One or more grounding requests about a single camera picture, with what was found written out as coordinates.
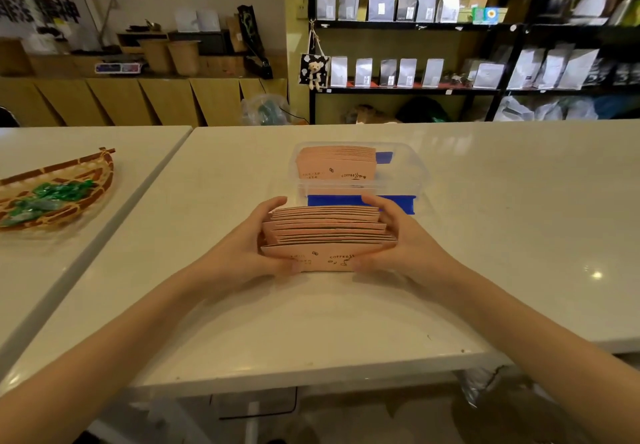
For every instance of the black plastic bag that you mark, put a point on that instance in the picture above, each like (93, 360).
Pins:
(422, 110)

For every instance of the dark wooden desk organizer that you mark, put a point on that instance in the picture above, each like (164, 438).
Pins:
(210, 42)

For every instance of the clear plastic container blue tape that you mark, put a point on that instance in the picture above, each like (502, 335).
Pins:
(400, 173)

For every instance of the white kettle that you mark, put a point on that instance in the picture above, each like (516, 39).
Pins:
(590, 4)

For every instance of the brown paper bag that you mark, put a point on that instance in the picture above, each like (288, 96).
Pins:
(372, 115)

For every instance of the heap of white plastic bags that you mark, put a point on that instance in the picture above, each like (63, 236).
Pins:
(545, 109)

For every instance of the white paper sheet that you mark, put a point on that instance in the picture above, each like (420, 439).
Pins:
(209, 19)
(186, 19)

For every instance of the black pouch with teddy bear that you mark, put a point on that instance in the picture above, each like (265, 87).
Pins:
(315, 72)

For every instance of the pile of green candies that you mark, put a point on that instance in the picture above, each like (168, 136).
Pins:
(55, 196)

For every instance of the black metal shelf unit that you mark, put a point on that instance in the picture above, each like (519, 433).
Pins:
(400, 25)

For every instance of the wooden cabinet counter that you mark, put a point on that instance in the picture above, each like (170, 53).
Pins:
(125, 101)

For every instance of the clear plastic bag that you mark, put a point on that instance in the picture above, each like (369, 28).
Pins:
(265, 111)

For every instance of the white banner with black letters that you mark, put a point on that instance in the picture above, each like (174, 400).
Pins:
(40, 8)

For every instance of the person's left forearm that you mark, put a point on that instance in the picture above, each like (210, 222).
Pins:
(115, 358)

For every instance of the person's right forearm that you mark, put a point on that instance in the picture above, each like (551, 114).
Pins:
(550, 348)

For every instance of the black patterned bag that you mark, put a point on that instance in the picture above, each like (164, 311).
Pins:
(252, 41)

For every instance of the woven bamboo basket tray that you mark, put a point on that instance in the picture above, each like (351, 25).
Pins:
(95, 186)

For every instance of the person's left hand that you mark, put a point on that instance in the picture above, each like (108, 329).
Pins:
(235, 253)

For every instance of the large white pouch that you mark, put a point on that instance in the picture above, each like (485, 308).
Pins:
(577, 69)
(554, 68)
(525, 68)

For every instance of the person's right hand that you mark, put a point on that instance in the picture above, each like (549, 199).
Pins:
(415, 253)

